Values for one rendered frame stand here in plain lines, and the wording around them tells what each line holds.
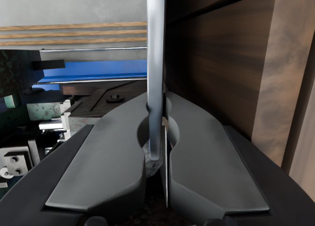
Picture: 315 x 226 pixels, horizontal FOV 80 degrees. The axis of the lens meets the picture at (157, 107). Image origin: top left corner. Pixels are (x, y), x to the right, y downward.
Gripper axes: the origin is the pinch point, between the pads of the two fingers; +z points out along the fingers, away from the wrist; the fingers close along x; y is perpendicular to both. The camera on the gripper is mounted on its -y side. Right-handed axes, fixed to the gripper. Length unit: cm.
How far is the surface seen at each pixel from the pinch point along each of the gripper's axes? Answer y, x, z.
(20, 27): 21, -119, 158
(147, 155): 54, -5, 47
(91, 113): 27, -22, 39
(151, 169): 61, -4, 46
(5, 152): 53, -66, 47
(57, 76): 66, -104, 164
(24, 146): 51, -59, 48
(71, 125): 29, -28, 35
